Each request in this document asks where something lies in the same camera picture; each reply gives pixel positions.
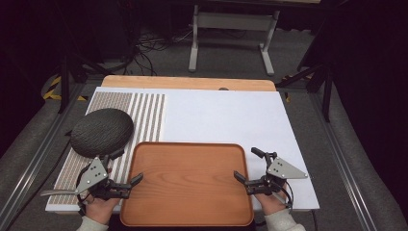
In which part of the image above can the white board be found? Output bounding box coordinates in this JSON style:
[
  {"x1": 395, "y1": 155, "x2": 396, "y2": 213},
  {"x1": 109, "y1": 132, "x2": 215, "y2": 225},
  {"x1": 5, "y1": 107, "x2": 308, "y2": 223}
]
[{"x1": 44, "y1": 86, "x2": 320, "y2": 214}]

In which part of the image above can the black tripod stand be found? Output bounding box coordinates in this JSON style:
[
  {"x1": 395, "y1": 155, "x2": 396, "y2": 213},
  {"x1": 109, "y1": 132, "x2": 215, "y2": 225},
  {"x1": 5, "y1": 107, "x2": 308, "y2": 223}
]
[
  {"x1": 276, "y1": 61, "x2": 335, "y2": 123},
  {"x1": 57, "y1": 47, "x2": 114, "y2": 115}
]

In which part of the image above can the bundle of black floor cables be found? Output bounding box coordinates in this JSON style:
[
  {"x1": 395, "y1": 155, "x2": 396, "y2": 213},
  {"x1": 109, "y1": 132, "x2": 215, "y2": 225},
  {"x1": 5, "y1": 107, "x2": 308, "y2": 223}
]
[{"x1": 126, "y1": 27, "x2": 195, "y2": 77}]

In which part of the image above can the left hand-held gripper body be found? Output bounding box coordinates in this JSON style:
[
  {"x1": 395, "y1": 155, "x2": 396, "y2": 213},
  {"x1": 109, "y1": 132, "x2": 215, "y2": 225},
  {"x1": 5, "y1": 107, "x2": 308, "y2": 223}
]
[{"x1": 39, "y1": 155, "x2": 133, "y2": 200}]

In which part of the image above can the yellow black hazard tape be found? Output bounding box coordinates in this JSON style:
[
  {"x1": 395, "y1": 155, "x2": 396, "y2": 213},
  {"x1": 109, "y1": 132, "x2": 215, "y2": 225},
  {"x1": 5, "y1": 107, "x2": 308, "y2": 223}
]
[
  {"x1": 42, "y1": 75, "x2": 89, "y2": 102},
  {"x1": 281, "y1": 74, "x2": 315, "y2": 104}
]

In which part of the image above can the brown striped placemat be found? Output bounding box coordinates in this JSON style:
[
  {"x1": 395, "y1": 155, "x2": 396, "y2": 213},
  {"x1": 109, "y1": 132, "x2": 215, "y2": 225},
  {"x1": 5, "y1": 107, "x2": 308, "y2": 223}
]
[{"x1": 47, "y1": 90, "x2": 166, "y2": 206}]

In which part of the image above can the dark grey knitted oval cushion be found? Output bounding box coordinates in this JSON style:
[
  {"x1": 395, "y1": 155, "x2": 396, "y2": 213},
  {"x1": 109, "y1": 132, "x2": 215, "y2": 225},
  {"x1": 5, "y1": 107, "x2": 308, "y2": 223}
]
[{"x1": 69, "y1": 108, "x2": 135, "y2": 159}]

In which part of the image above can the person's right hand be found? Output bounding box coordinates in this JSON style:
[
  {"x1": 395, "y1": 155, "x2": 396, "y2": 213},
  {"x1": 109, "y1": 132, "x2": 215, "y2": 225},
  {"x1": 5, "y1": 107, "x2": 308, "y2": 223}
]
[{"x1": 254, "y1": 189, "x2": 290, "y2": 216}]

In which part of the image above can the aluminium floor rail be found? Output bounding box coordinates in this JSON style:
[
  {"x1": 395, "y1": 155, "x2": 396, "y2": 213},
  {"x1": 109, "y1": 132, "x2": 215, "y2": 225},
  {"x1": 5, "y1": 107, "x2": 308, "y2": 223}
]
[
  {"x1": 307, "y1": 91, "x2": 379, "y2": 231},
  {"x1": 0, "y1": 82, "x2": 87, "y2": 227}
]

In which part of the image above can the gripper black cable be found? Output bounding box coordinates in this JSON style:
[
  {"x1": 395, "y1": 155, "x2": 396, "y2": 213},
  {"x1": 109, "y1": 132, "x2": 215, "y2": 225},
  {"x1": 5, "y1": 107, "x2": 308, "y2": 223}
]
[
  {"x1": 76, "y1": 165, "x2": 90, "y2": 217},
  {"x1": 274, "y1": 180, "x2": 294, "y2": 210}
]

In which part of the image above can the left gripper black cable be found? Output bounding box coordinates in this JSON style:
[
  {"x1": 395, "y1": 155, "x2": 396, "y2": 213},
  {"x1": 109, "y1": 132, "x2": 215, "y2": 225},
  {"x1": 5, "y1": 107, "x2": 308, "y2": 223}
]
[{"x1": 76, "y1": 165, "x2": 90, "y2": 217}]

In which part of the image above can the brown wooden tray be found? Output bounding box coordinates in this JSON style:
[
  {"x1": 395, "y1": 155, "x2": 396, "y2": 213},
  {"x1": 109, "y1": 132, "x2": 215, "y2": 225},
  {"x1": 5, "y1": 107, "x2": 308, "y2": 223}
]
[{"x1": 119, "y1": 141, "x2": 255, "y2": 228}]

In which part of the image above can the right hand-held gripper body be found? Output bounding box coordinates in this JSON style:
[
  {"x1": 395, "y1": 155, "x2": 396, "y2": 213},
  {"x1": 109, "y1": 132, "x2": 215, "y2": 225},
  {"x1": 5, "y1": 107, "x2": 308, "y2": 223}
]
[{"x1": 244, "y1": 152, "x2": 309, "y2": 196}]

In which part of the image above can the grey metal stand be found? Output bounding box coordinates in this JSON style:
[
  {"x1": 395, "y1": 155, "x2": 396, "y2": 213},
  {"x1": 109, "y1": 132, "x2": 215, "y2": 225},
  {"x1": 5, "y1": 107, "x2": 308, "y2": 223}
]
[{"x1": 188, "y1": 4, "x2": 281, "y2": 77}]

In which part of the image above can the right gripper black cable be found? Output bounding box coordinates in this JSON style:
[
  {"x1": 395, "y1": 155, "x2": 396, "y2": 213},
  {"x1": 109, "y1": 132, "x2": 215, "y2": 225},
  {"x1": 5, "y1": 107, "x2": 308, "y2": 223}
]
[{"x1": 274, "y1": 180, "x2": 294, "y2": 210}]

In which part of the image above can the person's left hand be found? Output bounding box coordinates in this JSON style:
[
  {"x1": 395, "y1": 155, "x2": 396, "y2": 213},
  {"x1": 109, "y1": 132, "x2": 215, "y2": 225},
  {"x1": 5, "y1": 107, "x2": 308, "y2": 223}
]
[{"x1": 85, "y1": 195, "x2": 121, "y2": 225}]

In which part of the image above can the light wooden table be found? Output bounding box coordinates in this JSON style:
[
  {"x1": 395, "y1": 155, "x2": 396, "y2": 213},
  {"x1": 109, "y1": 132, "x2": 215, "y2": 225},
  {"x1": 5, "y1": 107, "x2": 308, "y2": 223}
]
[{"x1": 100, "y1": 74, "x2": 277, "y2": 92}]

